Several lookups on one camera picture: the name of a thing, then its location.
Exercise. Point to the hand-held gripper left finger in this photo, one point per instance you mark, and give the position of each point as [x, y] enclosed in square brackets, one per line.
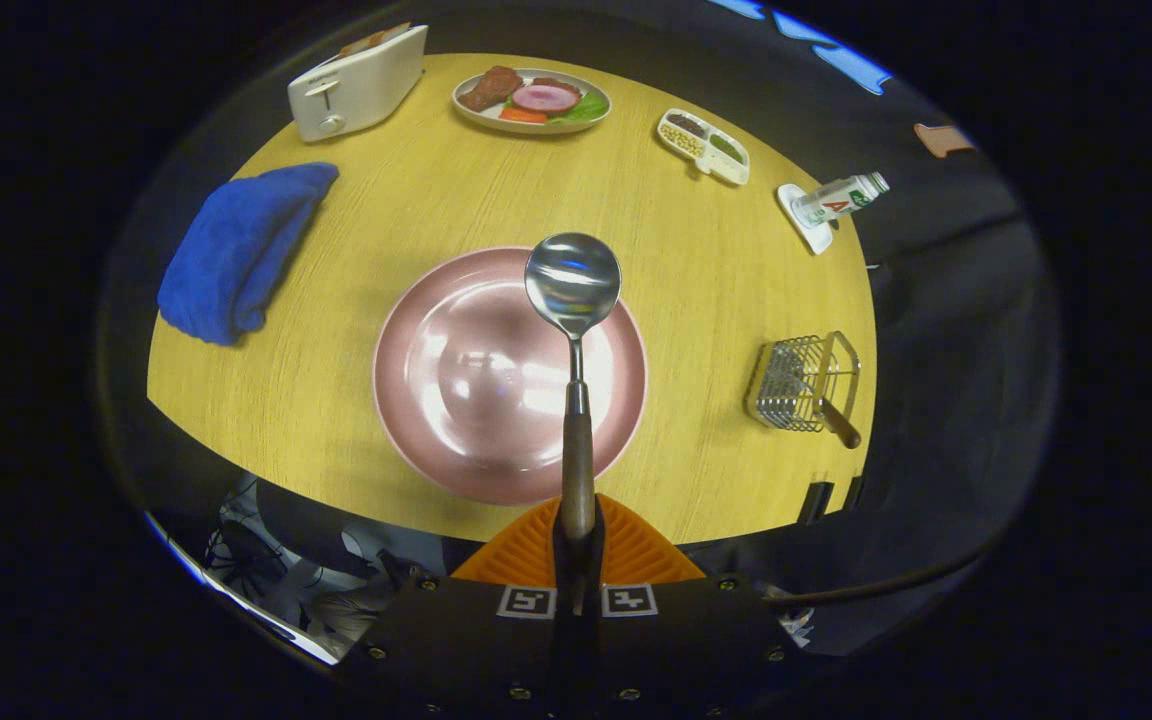
[456, 650]

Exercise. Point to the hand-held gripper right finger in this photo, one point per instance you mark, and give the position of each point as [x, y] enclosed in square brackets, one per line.
[696, 650]

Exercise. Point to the black table clamp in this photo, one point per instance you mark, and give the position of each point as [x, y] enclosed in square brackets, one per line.
[853, 493]
[816, 503]

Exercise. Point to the pink plate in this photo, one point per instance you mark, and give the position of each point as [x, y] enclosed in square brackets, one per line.
[476, 380]

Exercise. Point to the white square coaster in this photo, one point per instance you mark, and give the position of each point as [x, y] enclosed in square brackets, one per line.
[814, 238]

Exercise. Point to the blue towel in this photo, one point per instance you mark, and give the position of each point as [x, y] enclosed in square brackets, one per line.
[236, 250]

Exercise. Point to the white plastic drink bottle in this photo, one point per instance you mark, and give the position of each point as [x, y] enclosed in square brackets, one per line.
[836, 203]

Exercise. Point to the white divided snack dish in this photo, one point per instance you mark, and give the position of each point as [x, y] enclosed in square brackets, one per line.
[706, 148]

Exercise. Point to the grey plate of food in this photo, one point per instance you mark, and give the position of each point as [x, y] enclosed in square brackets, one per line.
[476, 112]

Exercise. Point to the orange carrot slice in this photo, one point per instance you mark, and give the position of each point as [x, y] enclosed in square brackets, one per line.
[522, 115]

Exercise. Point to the green lettuce leaf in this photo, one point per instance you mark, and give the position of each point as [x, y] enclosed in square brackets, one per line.
[588, 108]

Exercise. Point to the pink ham slice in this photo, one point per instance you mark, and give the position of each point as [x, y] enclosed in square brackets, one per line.
[544, 99]

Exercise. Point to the large brown meat piece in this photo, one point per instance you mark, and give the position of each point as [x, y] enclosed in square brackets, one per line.
[491, 88]

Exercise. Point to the white toaster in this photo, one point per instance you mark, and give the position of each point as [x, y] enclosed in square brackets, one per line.
[366, 90]

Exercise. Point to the toast slice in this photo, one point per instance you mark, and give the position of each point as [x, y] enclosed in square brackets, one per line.
[376, 40]

